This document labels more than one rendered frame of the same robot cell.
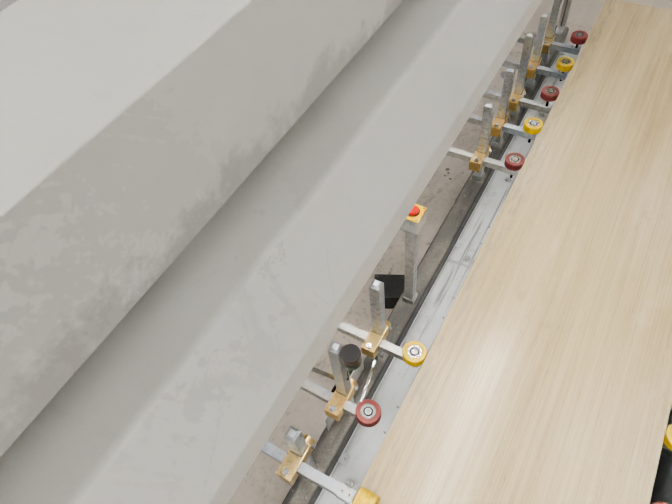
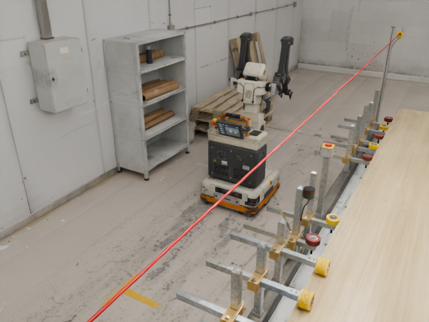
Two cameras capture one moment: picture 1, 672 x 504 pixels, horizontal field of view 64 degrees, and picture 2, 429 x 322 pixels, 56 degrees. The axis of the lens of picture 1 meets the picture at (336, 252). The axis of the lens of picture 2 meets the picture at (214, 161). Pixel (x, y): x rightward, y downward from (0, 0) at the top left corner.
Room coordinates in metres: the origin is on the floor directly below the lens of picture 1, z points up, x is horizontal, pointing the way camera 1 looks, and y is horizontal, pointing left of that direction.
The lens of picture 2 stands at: (-1.12, 0.73, 2.24)
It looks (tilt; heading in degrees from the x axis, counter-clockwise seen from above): 26 degrees down; 353
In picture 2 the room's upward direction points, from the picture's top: straight up
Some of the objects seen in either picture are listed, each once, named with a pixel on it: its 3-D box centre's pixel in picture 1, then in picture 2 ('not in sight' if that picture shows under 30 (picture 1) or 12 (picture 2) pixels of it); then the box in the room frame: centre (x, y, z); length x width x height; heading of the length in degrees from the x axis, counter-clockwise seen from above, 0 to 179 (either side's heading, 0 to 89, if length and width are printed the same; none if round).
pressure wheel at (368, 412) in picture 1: (368, 417); (312, 245); (0.62, -0.02, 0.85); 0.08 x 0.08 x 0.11
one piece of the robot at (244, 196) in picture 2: not in sight; (228, 192); (2.31, 0.17, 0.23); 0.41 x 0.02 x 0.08; 53
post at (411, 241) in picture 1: (411, 264); (322, 186); (1.13, -0.26, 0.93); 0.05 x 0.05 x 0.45; 53
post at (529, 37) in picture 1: (521, 78); (362, 130); (2.12, -1.01, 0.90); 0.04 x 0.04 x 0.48; 53
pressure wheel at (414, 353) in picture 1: (414, 358); (332, 224); (0.79, -0.21, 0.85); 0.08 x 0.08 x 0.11
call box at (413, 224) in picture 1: (412, 219); (327, 151); (1.12, -0.26, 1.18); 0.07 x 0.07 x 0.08; 53
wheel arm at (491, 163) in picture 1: (468, 157); (341, 157); (1.71, -0.65, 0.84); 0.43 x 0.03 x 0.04; 53
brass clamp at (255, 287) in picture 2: not in sight; (258, 278); (0.30, 0.36, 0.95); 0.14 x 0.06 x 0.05; 143
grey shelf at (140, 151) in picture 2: not in sight; (151, 103); (3.57, 0.91, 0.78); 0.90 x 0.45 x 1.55; 143
